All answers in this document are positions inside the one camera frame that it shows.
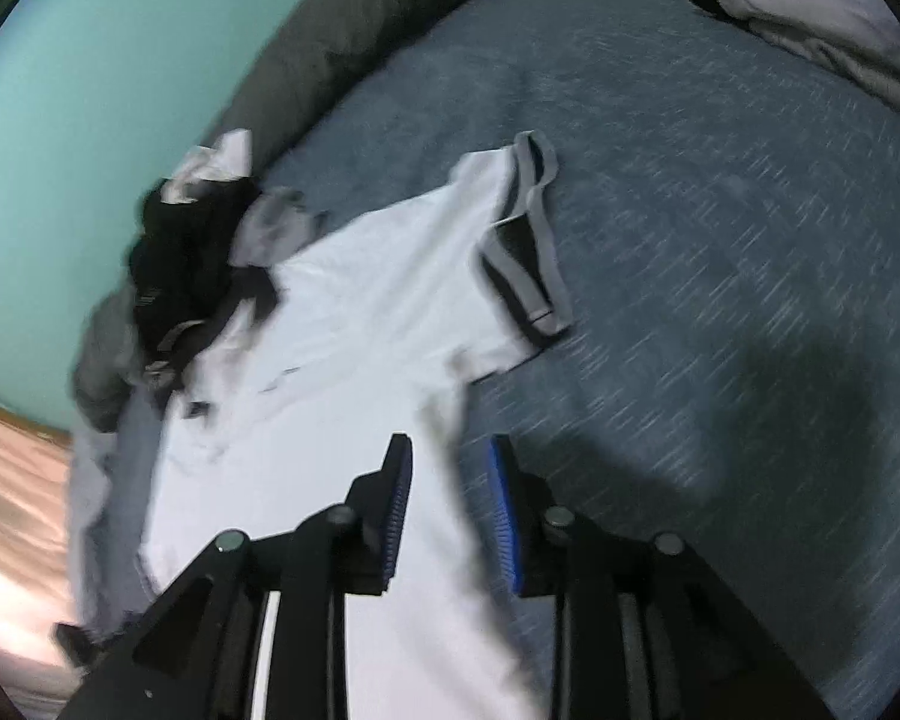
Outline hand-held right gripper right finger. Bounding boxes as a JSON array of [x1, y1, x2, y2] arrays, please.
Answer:
[[487, 433, 833, 720]]

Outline dark grey duvet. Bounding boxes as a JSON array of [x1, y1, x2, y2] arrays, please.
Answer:
[[71, 0, 527, 434]]

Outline grey sweatshirt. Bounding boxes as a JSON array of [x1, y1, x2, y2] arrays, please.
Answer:
[[229, 187, 329, 269]]

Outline black jacket with white piping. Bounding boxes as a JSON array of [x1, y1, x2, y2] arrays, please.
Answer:
[[127, 176, 265, 392]]

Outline pink curtain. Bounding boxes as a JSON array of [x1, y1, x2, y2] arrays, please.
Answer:
[[0, 390, 85, 700]]

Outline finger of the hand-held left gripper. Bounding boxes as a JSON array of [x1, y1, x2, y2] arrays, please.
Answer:
[[54, 619, 100, 668]]

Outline white polo shirt black trim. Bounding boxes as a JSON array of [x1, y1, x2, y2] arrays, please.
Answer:
[[139, 131, 575, 720]]

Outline white cloth garment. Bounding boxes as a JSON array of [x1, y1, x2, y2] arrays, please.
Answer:
[[161, 129, 256, 205]]

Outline blue patterned bedsheet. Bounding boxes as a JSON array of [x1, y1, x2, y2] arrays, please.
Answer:
[[259, 0, 900, 720]]

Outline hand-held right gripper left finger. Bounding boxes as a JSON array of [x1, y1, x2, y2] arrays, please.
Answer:
[[60, 433, 415, 720]]

